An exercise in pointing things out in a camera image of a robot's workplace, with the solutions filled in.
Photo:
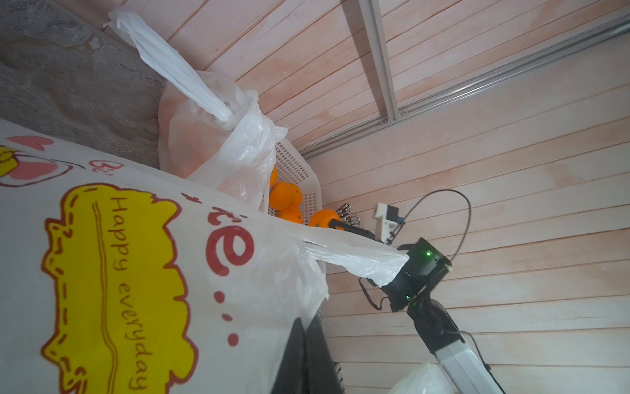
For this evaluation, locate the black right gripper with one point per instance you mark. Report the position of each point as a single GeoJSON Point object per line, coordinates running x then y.
{"type": "Point", "coordinates": [424, 269]}

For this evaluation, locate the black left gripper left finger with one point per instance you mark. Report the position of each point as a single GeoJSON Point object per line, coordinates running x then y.
{"type": "Point", "coordinates": [292, 374]}

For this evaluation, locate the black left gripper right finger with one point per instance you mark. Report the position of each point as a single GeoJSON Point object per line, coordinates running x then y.
{"type": "Point", "coordinates": [323, 372]}

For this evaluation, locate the white printed plastic bag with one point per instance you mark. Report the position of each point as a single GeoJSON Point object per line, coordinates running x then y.
{"type": "Point", "coordinates": [211, 131]}

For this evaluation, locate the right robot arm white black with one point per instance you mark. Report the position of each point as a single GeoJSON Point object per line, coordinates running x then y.
{"type": "Point", "coordinates": [462, 362]}

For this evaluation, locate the orange mandarin left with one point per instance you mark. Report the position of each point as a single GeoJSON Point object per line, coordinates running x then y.
{"type": "Point", "coordinates": [322, 218]}

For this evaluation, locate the orange mandarin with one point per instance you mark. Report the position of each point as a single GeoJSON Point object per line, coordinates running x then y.
{"type": "Point", "coordinates": [291, 213]}
{"type": "Point", "coordinates": [284, 194]}
{"type": "Point", "coordinates": [273, 177]}
{"type": "Point", "coordinates": [322, 218]}

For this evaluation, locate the orange mandarin middle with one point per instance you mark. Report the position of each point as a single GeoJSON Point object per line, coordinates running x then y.
{"type": "Point", "coordinates": [291, 213]}

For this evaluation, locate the orange mandarin centre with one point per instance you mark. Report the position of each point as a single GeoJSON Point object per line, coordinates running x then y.
{"type": "Point", "coordinates": [284, 194]}

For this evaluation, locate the white plastic perforated basket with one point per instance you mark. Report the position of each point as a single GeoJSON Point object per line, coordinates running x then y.
{"type": "Point", "coordinates": [293, 168]}

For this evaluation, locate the orange mandarin back right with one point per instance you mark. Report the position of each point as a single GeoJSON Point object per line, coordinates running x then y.
{"type": "Point", "coordinates": [273, 177]}

